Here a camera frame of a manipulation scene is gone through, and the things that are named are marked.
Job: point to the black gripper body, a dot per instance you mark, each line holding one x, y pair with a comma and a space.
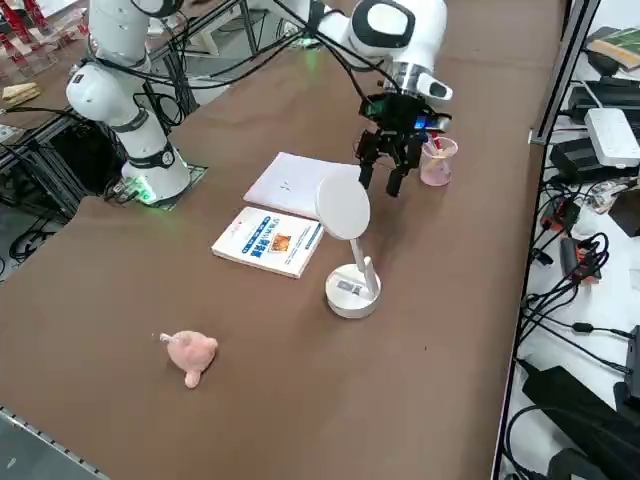
400, 115

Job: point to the white foldable desk lamp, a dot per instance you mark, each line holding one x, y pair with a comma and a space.
345, 205

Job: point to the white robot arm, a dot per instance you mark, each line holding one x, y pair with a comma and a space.
125, 50

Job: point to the yellow green highlighter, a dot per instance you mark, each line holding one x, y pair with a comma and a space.
437, 153

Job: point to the red cap marker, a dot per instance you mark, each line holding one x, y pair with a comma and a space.
437, 142

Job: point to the pink transparent pen cup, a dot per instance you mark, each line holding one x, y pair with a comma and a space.
440, 172

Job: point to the white clipboard black clip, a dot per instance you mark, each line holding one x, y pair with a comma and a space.
285, 180

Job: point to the black power adapter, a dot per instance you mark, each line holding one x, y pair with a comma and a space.
575, 160

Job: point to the white blue paperback book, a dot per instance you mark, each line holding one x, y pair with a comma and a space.
235, 250

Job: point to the black box red connectors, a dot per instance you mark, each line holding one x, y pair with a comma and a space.
570, 255

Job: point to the white power strip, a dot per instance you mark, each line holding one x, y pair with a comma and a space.
610, 135

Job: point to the black flat device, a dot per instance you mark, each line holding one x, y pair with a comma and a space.
620, 95

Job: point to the brown cardboard box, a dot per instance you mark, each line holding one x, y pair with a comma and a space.
627, 210

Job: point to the green striped box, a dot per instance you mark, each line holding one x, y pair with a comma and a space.
617, 42

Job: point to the pink plush toy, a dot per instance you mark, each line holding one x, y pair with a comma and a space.
192, 355

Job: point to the large black power brick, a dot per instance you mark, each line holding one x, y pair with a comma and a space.
560, 390

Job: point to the wooden blocks stack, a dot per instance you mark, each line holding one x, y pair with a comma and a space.
20, 94

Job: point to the red clear plastic rack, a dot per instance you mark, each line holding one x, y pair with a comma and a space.
20, 45

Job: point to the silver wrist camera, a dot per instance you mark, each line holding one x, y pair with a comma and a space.
435, 122

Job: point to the white post bracket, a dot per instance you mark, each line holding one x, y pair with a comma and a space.
539, 137

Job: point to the aluminium camera post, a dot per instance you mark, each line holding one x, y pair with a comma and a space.
562, 75

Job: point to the black aluminium frame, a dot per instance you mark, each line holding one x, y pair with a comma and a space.
75, 150

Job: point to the grey metal rail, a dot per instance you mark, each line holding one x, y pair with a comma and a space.
30, 450

